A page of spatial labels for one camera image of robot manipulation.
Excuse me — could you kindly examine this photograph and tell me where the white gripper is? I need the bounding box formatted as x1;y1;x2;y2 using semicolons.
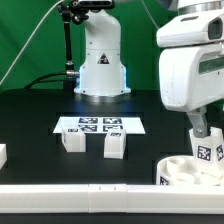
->
159;43;224;138

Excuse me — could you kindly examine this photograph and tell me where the white round stool seat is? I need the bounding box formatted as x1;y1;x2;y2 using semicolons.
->
156;155;223;186

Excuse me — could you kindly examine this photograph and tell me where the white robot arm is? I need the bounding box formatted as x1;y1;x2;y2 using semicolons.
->
78;0;224;138

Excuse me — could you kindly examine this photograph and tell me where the white marker sheet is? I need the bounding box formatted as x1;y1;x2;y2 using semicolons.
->
54;116;145;134

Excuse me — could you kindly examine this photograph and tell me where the white left side block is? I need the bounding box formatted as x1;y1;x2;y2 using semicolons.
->
0;144;7;170

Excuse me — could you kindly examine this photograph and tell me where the black cable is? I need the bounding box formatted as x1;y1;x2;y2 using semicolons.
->
23;71;81;90

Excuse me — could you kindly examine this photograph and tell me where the black camera stand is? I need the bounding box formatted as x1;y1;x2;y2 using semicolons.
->
57;0;116;91

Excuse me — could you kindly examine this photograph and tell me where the white cable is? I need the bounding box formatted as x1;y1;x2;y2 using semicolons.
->
0;0;66;86

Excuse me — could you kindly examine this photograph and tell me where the white front rail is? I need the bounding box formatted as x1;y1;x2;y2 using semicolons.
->
0;184;224;214

